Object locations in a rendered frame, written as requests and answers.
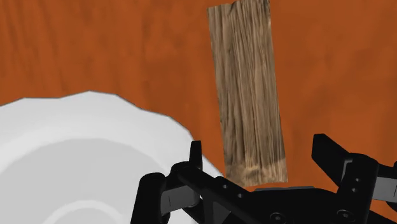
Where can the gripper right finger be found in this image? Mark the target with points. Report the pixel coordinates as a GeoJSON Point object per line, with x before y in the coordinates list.
{"type": "Point", "coordinates": [356, 173]}

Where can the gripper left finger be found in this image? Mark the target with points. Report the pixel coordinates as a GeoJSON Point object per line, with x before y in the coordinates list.
{"type": "Point", "coordinates": [189, 183]}

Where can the brown wooden block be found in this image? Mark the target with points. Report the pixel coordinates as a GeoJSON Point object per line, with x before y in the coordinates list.
{"type": "Point", "coordinates": [248, 93]}

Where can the white plate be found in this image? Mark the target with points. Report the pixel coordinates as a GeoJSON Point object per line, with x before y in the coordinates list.
{"type": "Point", "coordinates": [77, 161]}

